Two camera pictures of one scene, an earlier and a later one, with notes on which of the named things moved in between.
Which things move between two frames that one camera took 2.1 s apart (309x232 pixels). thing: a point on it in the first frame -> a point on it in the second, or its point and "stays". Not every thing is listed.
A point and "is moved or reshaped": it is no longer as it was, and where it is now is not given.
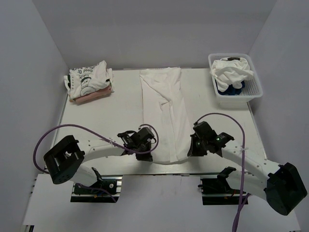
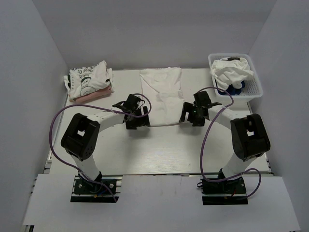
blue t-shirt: [231, 90] stays
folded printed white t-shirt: [82, 80] stays
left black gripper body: [144, 156] -> [137, 122]
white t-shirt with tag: [232, 72] stays
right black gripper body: [198, 147] -> [196, 119]
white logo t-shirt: [165, 108] is moved or reshaped
